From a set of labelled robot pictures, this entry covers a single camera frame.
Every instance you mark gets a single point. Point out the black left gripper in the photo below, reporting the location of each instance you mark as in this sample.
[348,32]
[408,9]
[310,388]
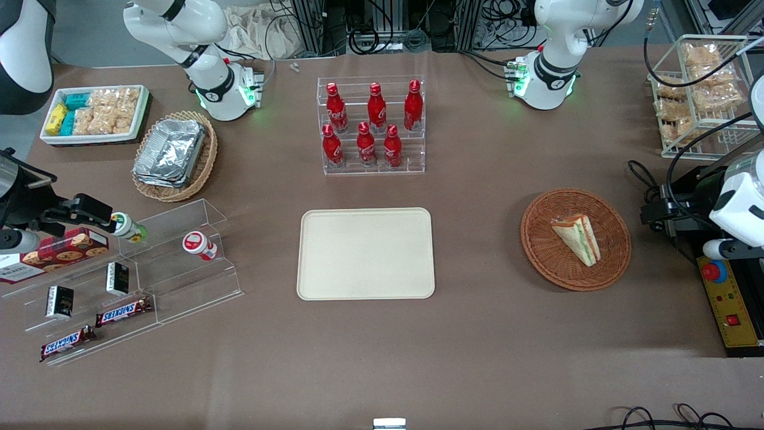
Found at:
[691,208]

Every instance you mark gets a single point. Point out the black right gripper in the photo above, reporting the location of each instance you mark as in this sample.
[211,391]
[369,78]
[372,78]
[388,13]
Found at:
[30,202]

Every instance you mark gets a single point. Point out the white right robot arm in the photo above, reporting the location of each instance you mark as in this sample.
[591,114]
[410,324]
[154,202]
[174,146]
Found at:
[218,89]

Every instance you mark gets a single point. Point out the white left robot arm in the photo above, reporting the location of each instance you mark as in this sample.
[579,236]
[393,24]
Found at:
[555,77]

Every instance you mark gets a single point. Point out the triangular wrapped sandwich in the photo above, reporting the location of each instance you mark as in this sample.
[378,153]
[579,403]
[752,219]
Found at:
[578,239]

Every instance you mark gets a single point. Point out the round brown wicker basket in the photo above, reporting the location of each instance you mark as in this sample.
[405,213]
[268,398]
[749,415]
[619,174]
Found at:
[537,245]

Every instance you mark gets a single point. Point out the oval light wicker basket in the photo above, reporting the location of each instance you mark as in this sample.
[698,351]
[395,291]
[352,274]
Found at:
[206,161]

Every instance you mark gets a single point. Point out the beige plastic tray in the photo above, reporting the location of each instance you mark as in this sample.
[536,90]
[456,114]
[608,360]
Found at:
[365,254]

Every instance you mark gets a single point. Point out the red plaid cookie box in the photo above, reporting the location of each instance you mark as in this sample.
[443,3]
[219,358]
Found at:
[65,251]

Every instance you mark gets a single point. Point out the green sunflower yogurt cup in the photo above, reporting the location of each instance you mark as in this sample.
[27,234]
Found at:
[126,227]

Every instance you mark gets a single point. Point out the small black chocolate box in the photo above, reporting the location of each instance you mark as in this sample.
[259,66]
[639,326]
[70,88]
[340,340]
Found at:
[59,301]
[117,279]

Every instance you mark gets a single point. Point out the white rectangular snack bin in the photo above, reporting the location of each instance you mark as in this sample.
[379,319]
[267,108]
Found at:
[95,139]

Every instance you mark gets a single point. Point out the teal snack pack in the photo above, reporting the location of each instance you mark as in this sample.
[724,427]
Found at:
[77,101]
[68,123]

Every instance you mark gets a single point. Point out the clear rice cracker bag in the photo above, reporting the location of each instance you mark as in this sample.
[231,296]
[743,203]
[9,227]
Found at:
[83,121]
[116,97]
[116,119]

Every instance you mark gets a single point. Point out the yellow snack pack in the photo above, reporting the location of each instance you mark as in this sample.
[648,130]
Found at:
[56,119]

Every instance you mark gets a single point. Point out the yellow emergency stop box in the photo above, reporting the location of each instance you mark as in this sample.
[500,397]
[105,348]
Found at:
[731,310]

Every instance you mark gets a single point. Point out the brown Snickers bar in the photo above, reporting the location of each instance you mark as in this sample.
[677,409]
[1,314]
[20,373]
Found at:
[124,312]
[67,343]

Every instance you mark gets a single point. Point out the clear acrylic stepped shelf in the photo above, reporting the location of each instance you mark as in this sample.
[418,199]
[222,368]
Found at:
[179,280]

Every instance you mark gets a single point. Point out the red white yogurt cup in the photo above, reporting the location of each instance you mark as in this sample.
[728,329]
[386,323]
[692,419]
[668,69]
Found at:
[197,243]

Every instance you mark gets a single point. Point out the beige cloth bag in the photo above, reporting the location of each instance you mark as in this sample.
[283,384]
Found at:
[262,33]

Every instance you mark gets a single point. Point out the red cola bottle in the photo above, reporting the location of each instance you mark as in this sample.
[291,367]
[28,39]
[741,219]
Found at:
[336,110]
[332,149]
[366,146]
[376,110]
[392,149]
[413,107]

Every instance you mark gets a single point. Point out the clear acrylic bottle rack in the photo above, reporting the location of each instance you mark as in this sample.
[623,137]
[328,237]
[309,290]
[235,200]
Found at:
[412,161]

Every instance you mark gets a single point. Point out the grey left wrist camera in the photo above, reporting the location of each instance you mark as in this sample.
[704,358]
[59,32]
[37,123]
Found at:
[721,249]

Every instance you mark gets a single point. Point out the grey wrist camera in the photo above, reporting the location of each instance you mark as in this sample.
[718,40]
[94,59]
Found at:
[21,241]
[721,249]

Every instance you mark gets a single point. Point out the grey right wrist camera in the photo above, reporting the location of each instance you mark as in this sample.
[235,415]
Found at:
[21,241]

